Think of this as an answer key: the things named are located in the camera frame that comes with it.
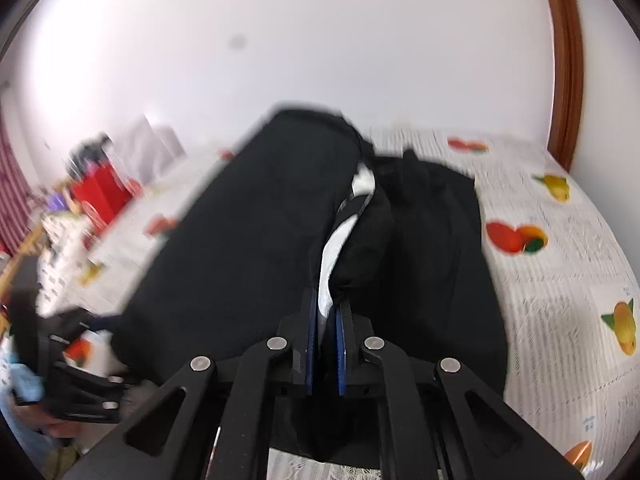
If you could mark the brown wooden door frame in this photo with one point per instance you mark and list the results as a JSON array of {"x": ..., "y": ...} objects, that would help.
[{"x": 567, "y": 60}]

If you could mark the wooden bedside table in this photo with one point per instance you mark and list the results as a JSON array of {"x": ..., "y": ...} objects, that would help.
[{"x": 22, "y": 252}]

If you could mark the dark checkered cloth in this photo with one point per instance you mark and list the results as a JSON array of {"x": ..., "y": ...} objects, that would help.
[{"x": 90, "y": 152}]

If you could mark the red striped curtain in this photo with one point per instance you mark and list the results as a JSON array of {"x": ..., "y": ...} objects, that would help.
[{"x": 12, "y": 195}]

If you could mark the green blanket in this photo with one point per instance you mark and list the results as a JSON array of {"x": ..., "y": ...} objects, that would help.
[{"x": 62, "y": 460}]

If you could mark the black cloth garment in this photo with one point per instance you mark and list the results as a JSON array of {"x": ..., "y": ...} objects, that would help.
[{"x": 440, "y": 260}]

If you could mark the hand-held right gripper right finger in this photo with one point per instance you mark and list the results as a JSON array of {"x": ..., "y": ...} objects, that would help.
[{"x": 342, "y": 350}]

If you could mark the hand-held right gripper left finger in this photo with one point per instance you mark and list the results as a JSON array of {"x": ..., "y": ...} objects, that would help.
[{"x": 312, "y": 345}]

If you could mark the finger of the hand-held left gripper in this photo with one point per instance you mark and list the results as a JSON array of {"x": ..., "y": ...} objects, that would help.
[{"x": 90, "y": 392}]

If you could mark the white plastic bag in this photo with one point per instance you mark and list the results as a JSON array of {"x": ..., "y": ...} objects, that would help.
[{"x": 150, "y": 147}]

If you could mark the black white blue jacket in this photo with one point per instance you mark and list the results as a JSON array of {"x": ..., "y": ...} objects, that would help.
[{"x": 240, "y": 220}]

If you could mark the red paper bag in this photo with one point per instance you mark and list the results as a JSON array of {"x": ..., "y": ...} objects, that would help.
[{"x": 102, "y": 192}]

